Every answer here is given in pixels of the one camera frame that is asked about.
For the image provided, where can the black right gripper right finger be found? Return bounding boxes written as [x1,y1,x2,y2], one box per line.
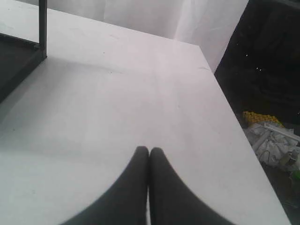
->
[149,148,221,225]

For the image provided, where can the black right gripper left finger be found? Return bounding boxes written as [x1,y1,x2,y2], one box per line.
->
[63,146,149,225]

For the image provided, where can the yellow foam block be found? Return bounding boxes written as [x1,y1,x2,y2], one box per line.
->
[242,111,284,128]

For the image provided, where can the crumpled clear plastic bag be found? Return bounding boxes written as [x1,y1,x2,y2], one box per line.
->
[243,122,300,180]

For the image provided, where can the black equipment box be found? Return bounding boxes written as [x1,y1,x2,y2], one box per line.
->
[215,0,300,124]

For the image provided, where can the black metal shelf rack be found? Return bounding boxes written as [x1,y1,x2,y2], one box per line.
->
[0,0,47,102]

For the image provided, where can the white backdrop curtain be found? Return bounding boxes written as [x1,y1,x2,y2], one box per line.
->
[48,0,248,71]

